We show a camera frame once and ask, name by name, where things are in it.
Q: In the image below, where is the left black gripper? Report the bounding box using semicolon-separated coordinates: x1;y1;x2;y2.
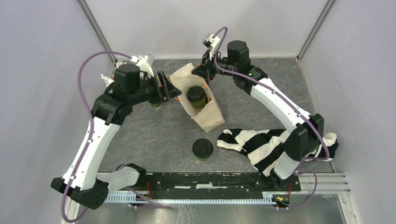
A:
128;69;182;105

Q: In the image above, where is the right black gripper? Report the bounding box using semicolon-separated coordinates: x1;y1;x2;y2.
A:
191;49;237;82

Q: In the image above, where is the black coffee lid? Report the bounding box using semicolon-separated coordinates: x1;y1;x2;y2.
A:
192;138;213;156
187;86;206;103

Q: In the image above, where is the brown paper bag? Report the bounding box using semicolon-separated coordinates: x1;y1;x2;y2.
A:
170;63;225;132

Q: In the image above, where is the green paper coffee cup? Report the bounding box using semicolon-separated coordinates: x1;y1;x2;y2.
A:
195;155;210;161

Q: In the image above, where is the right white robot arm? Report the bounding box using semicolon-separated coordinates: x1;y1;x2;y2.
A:
192;37;324;190

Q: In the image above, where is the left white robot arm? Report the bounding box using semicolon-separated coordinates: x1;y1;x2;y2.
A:
51;64;182;210

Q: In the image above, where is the stack of paper cups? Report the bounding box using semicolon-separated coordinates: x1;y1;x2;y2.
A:
150;103;163;109

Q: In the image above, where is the white wrapped straws bundle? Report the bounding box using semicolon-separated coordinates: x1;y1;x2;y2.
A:
100;61;124;87

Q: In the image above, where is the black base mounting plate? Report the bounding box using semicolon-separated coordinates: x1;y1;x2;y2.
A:
132;172;301;200

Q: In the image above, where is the black white striped cloth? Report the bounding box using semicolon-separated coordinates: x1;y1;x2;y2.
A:
216;127;339;177

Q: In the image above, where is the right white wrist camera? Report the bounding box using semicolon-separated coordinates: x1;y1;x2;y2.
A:
202;34;221;60

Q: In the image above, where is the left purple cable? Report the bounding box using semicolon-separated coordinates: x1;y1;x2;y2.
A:
60;51;171;223

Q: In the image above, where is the purple cable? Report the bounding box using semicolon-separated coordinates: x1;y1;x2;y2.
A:
60;51;171;223
212;26;331;210

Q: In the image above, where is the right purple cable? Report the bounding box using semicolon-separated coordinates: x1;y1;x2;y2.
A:
212;26;331;210

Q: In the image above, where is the aluminium frame rail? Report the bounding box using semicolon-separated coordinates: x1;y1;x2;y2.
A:
60;172;356;224

